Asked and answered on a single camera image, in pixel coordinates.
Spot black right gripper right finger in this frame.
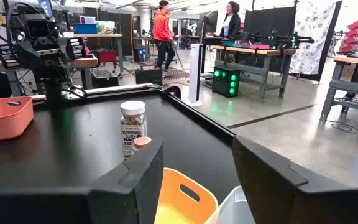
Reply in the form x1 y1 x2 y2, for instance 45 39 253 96
232 135 358 224

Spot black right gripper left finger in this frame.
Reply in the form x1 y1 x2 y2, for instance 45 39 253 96
0 139 164 224

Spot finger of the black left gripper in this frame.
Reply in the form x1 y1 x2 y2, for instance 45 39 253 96
65 37 88 61
0 44 22 70

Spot white-lid seasoning jar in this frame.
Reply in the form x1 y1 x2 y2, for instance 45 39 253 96
119 100 148 159

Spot blue storage bin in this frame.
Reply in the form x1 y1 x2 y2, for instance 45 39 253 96
73 22 99 35

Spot red box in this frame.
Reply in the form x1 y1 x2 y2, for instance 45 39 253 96
98 49 118 63

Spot black box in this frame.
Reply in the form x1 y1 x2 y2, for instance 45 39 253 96
135 68 163 87
91 69 119 89

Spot clear plastic bin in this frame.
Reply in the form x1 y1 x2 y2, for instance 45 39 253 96
211 185 256 224

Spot salmon plastic bin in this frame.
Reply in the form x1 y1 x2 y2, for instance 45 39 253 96
0 96 35 143

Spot person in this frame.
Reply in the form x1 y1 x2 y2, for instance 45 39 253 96
152 0 177 71
219 1 242 40

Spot black table clamp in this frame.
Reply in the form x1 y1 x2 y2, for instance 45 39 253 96
163 85 182 101

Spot orange plastic bin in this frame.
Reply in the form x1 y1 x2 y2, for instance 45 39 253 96
154 167 219 224

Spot white tower fan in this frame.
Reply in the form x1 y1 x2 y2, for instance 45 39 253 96
183 43 204 108

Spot grey wooden-top workbench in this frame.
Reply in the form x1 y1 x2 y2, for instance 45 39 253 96
319 55 358 123

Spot black computer with green lights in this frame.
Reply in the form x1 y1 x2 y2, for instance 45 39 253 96
211 65 241 98

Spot black monitor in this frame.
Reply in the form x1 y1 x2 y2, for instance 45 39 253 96
197 9 219 35

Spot wooden workbench with robot arms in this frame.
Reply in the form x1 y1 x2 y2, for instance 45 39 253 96
212 30 315 104

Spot patterned white curtain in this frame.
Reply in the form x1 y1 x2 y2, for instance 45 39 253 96
288 0 343 82

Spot red storage bins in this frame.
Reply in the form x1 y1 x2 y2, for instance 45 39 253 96
336 19 358 54

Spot black partition panel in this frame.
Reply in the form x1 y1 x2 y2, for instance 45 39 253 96
243 6 297 47

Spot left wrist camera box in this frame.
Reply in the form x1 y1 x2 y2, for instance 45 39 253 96
23 12 55 40

